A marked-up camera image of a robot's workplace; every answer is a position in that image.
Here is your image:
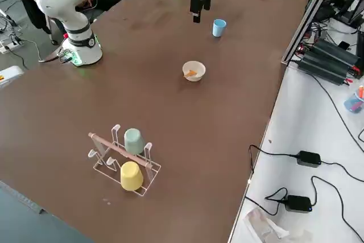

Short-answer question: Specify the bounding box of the blue plastic cup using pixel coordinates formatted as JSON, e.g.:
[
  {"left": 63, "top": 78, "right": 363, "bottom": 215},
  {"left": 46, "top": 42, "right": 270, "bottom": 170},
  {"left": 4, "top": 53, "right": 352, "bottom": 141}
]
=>
[{"left": 212, "top": 18, "right": 228, "bottom": 38}]

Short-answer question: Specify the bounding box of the cream shallow bowl plate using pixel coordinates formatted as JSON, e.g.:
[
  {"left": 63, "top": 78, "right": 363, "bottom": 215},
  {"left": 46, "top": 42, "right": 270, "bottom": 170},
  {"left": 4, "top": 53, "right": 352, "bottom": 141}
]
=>
[{"left": 181, "top": 60, "right": 206, "bottom": 83}]

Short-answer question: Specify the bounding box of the pale green cup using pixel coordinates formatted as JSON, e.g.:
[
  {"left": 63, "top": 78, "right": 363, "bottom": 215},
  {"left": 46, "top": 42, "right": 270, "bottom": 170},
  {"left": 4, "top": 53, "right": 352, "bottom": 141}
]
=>
[{"left": 123, "top": 127, "right": 146, "bottom": 155}]

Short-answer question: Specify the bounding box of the clear blue pen cup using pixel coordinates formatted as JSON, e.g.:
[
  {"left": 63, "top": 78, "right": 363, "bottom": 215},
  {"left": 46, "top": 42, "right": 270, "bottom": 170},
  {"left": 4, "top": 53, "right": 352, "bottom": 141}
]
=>
[{"left": 343, "top": 84, "right": 364, "bottom": 113}]

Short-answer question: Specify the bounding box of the yellow cup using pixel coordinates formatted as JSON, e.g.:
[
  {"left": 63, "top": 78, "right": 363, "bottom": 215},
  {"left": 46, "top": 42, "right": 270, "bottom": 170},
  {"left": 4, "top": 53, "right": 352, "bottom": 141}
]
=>
[{"left": 119, "top": 160, "right": 144, "bottom": 191}]

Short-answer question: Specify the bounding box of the black power supply unit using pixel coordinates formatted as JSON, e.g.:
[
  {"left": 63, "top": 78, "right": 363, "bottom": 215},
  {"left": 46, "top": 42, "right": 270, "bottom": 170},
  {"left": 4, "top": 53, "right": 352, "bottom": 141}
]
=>
[
  {"left": 312, "top": 38, "right": 362, "bottom": 68},
  {"left": 296, "top": 53, "right": 351, "bottom": 86}
]

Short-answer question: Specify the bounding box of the black power adapter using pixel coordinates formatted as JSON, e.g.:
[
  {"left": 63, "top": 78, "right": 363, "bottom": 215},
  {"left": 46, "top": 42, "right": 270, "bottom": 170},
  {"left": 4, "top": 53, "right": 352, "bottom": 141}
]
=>
[
  {"left": 296, "top": 150, "right": 322, "bottom": 167},
  {"left": 284, "top": 195, "right": 312, "bottom": 213}
]

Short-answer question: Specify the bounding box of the white power strip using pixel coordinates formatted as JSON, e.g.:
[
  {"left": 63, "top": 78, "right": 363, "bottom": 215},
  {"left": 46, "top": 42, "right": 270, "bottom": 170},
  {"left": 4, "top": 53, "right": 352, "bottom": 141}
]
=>
[{"left": 0, "top": 39, "right": 24, "bottom": 53}]

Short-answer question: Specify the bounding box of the white box with warning label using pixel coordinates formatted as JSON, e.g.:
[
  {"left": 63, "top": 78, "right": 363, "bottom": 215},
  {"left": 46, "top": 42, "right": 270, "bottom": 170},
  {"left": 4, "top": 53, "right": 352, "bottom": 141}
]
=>
[{"left": 0, "top": 65, "right": 24, "bottom": 89}]

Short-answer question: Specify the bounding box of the clear plastic bag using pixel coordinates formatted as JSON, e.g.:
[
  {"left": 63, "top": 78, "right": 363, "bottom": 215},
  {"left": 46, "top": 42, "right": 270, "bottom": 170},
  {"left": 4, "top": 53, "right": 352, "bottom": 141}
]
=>
[{"left": 243, "top": 207, "right": 291, "bottom": 243}]

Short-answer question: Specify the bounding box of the aluminium camera post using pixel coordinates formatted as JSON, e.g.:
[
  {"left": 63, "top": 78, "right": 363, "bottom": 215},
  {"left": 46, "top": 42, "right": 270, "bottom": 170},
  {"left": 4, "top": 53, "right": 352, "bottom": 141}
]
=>
[{"left": 280, "top": 0, "right": 344, "bottom": 66}]

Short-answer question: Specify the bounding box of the black adapter cable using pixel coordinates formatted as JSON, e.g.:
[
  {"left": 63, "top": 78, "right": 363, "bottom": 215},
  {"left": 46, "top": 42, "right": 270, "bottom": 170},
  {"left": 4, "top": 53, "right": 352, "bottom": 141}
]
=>
[{"left": 249, "top": 144, "right": 364, "bottom": 183}]

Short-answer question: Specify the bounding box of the white wire cup rack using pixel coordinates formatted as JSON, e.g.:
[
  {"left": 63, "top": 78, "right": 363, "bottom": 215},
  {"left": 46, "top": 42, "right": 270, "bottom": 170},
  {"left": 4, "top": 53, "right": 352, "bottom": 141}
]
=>
[{"left": 87, "top": 124, "right": 162, "bottom": 197}]

